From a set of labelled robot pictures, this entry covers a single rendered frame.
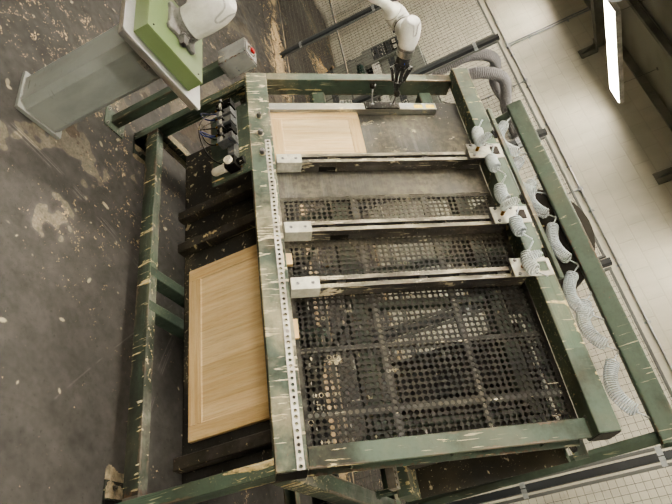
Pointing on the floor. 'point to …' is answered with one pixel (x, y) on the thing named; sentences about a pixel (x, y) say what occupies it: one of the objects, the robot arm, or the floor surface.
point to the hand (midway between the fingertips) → (396, 87)
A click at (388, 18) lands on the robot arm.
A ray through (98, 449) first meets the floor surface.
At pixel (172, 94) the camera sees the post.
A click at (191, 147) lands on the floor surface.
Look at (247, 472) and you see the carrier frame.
